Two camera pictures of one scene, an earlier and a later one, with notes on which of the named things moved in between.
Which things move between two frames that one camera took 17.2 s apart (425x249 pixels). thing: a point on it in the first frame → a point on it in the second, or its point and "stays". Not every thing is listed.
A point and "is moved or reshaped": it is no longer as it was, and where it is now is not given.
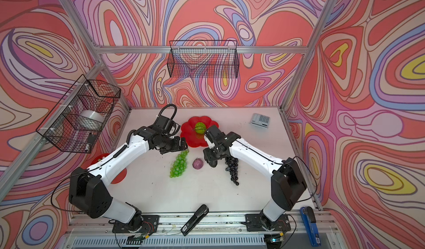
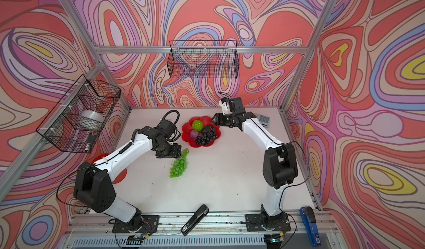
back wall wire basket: (206, 58) stays
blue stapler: (309, 220) stays
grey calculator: (260, 120) stays
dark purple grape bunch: (232, 163) is moved or reshaped
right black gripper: (209, 156) → (219, 119)
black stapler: (201, 213) stays
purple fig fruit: (197, 164) → (194, 134)
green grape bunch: (180, 164) stays
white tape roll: (90, 120) stays
